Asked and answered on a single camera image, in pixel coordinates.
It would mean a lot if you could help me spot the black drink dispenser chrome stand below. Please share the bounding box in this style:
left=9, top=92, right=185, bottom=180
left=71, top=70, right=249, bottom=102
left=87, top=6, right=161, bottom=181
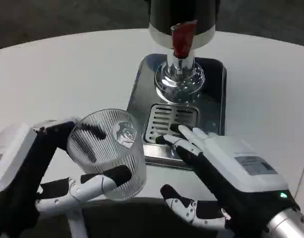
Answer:
left=148, top=0, right=216, bottom=105

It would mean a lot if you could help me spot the slotted steel drip grid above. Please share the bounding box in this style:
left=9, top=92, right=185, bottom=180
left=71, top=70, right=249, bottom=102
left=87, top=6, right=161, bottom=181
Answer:
left=144, top=103, right=200, bottom=144

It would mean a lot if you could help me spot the red tap lever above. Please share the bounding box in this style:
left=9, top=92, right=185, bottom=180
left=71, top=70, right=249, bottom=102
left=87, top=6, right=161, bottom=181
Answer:
left=170, top=21, right=198, bottom=60

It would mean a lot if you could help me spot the steel drip tray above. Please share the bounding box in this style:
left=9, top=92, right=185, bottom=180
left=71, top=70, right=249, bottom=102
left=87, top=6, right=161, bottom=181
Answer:
left=126, top=54, right=227, bottom=172

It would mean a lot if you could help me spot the clear ribbed glass cup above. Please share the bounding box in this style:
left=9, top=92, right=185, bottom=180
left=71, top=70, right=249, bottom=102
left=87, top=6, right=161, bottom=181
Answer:
left=67, top=108, right=147, bottom=200

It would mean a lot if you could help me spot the white table leg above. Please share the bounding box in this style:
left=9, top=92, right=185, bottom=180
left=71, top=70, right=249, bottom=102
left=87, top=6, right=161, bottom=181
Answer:
left=67, top=213, right=89, bottom=238

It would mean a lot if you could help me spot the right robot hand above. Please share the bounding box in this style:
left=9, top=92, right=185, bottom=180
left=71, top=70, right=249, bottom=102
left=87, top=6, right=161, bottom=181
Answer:
left=155, top=124, right=303, bottom=234

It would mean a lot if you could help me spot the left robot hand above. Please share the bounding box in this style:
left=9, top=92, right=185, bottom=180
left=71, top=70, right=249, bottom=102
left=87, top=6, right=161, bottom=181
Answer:
left=0, top=119, right=133, bottom=238

